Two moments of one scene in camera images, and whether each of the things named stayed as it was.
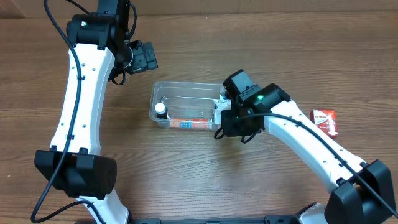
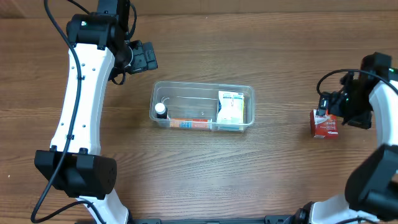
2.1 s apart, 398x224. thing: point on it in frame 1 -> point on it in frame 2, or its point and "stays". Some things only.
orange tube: x=205 y=124 stays
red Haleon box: x=326 y=119 stays
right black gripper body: x=226 y=112 -> x=334 y=104
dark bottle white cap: x=161 y=111 stays
